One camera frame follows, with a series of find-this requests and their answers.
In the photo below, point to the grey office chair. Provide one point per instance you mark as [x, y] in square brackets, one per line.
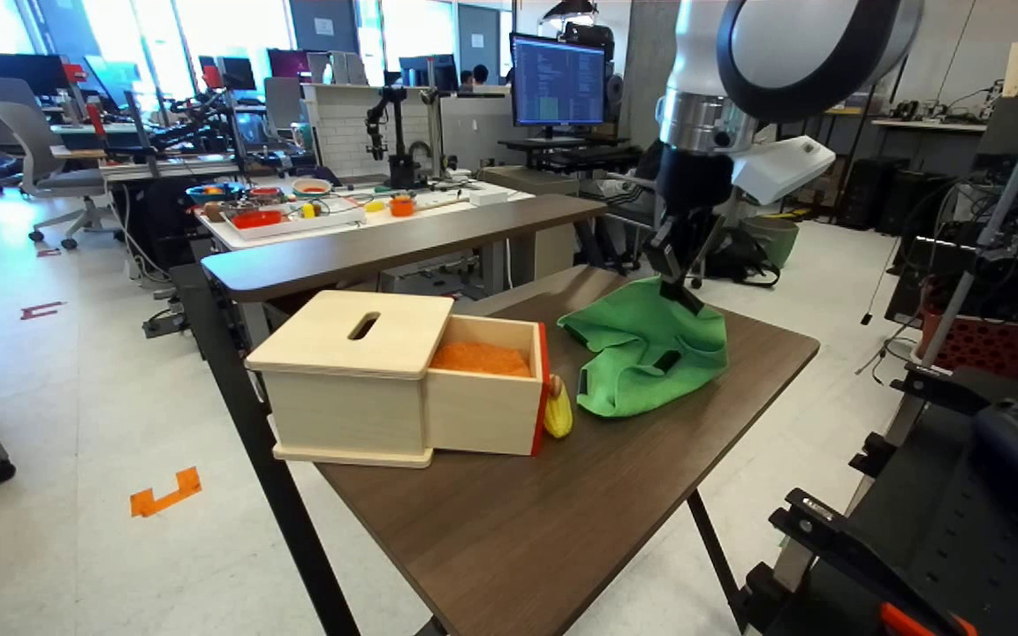
[32, 144]

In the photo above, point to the light wooden slotted box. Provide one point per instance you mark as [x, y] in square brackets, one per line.
[344, 375]

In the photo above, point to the white tray with items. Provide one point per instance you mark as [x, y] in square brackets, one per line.
[344, 212]

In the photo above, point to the dark-top long desk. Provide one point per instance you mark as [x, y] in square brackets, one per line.
[391, 240]

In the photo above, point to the yellow round knob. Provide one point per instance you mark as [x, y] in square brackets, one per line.
[558, 410]

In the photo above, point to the small black robot arm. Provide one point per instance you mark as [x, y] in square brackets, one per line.
[396, 144]

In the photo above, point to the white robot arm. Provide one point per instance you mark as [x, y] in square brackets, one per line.
[813, 46]

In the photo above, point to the orange wooden drawer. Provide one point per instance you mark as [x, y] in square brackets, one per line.
[486, 401]

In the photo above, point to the grey metal stand pole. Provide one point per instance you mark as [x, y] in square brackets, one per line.
[992, 218]

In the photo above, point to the green towel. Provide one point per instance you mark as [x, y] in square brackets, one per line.
[652, 355]

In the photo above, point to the orange black clamp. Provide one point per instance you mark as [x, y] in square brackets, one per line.
[904, 620]

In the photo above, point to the red crate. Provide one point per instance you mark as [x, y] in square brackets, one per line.
[981, 344]

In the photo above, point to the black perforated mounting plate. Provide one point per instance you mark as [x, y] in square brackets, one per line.
[981, 518]

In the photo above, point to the white board panel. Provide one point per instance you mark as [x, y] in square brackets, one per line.
[344, 127]

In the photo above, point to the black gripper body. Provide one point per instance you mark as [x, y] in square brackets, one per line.
[692, 197]

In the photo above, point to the green floor mat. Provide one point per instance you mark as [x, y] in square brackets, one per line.
[777, 250]

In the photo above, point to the blue-screen computer monitor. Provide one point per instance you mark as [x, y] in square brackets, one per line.
[560, 83]

